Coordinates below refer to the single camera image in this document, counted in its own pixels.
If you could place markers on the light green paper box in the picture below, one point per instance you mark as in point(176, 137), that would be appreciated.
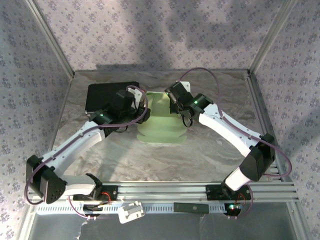
point(160, 127)

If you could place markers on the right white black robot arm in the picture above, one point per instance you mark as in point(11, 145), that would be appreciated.
point(225, 125)

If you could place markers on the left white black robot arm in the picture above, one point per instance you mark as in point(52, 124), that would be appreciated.
point(75, 147)

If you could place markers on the black case with metal corners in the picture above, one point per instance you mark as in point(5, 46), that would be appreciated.
point(100, 95)

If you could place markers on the flat black rectangular device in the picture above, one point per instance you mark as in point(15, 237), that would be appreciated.
point(191, 207)

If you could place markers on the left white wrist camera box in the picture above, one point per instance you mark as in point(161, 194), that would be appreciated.
point(137, 93)

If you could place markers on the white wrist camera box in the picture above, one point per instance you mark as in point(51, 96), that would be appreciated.
point(186, 86)
point(137, 93)

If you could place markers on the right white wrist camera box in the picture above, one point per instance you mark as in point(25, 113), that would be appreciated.
point(186, 86)

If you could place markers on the long aluminium frame rail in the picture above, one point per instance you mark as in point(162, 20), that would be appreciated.
point(162, 192)

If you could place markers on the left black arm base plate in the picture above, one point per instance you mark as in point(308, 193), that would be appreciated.
point(113, 197)

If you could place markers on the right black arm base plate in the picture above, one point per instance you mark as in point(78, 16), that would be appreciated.
point(212, 192)

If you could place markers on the aluminium frame post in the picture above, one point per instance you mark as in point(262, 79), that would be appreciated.
point(271, 37)
point(50, 37)

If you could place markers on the white plastic bracket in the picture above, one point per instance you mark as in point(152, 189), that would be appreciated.
point(131, 212)

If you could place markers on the aluminium frame leg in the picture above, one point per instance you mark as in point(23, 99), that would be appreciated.
point(27, 222)
point(299, 220)

